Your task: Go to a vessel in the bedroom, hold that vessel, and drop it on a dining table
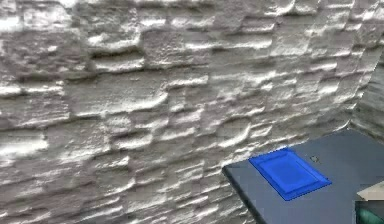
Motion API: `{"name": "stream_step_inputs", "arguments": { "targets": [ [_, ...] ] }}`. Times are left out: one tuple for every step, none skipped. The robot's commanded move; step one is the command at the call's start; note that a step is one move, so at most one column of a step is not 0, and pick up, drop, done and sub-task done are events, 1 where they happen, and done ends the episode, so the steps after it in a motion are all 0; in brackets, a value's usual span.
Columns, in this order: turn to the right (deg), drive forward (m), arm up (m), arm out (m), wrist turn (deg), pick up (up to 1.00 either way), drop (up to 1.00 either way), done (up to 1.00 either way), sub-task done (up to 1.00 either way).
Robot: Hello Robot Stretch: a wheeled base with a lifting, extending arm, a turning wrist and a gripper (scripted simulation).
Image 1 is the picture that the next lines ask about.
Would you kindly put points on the blue rectangular tray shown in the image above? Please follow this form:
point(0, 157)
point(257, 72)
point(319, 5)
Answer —
point(288, 173)

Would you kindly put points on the dark grey table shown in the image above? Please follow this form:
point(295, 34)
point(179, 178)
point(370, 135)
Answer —
point(346, 160)

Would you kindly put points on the beige and green box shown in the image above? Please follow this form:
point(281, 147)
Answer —
point(370, 208)

